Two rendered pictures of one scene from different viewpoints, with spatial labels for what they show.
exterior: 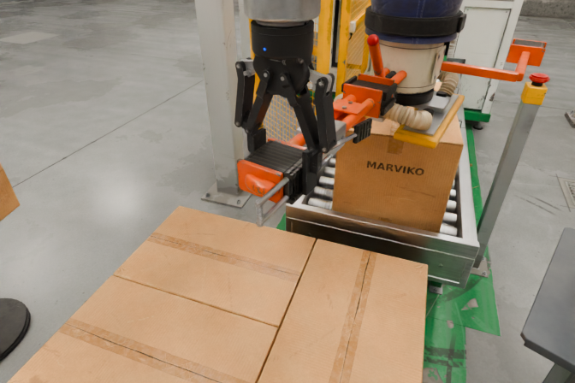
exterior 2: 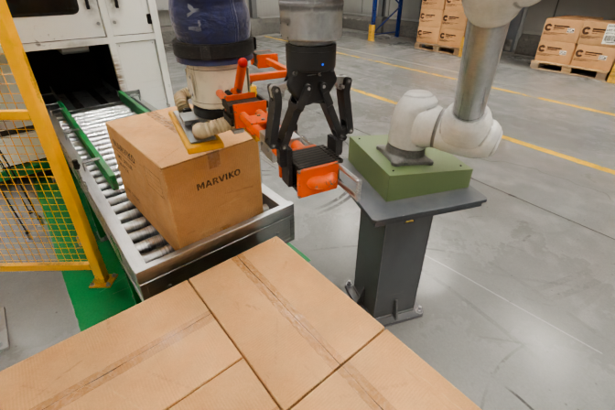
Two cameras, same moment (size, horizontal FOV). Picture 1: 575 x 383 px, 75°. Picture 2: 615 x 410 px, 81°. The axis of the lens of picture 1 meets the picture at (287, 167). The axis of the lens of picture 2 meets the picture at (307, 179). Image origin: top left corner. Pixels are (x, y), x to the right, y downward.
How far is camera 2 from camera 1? 0.52 m
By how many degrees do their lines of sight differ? 50
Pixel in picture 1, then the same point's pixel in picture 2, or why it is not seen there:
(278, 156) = (311, 156)
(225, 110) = not seen: outside the picture
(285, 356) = (272, 366)
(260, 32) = (319, 50)
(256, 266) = (166, 341)
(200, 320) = not seen: outside the picture
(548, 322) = (373, 207)
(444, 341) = not seen: hidden behind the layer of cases
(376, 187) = (210, 203)
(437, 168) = (247, 163)
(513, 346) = (320, 260)
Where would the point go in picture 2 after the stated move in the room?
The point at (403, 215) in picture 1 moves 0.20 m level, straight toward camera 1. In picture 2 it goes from (237, 214) to (262, 238)
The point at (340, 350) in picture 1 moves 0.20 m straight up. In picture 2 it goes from (295, 325) to (294, 279)
